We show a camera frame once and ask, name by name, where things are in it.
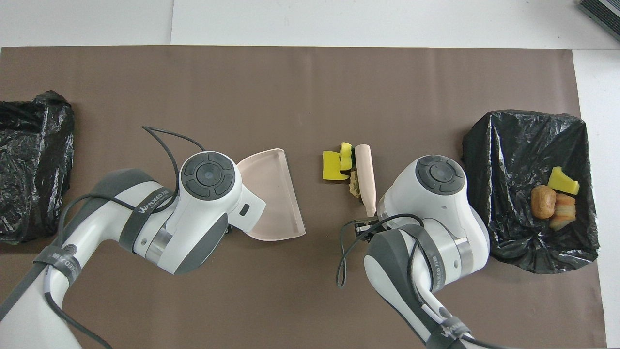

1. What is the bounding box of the yellow sponge chunk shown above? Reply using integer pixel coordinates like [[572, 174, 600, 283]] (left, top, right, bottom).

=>
[[323, 151, 349, 181]]

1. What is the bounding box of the pink plastic dustpan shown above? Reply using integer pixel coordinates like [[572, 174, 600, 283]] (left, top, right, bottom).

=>
[[236, 148, 307, 241]]

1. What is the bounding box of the brown paper table mat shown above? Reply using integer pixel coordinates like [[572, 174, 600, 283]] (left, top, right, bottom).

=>
[[0, 46, 607, 349]]

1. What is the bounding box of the brown bread roll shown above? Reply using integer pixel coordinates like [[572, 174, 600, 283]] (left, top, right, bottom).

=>
[[530, 185, 558, 220]]

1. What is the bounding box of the small yellow green sponge piece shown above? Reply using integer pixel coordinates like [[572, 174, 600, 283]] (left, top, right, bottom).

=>
[[339, 142, 354, 171]]

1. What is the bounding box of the dark grey ribbed device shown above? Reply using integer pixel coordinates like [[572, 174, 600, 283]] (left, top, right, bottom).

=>
[[577, 0, 620, 42]]

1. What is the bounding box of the yellow green sponge wedge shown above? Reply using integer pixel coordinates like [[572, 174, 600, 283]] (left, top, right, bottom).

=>
[[548, 166, 580, 196]]

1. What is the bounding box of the bin lined with black bag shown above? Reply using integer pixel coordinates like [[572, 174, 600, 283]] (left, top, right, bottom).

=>
[[462, 110, 601, 275], [0, 91, 76, 244]]

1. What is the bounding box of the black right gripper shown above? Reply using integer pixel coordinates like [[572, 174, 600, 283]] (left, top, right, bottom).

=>
[[355, 218, 384, 238]]

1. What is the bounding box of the orange striped croissant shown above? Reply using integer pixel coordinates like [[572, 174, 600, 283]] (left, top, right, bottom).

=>
[[549, 193, 577, 231]]

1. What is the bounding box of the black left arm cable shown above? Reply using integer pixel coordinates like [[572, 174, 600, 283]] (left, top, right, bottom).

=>
[[46, 126, 206, 349]]

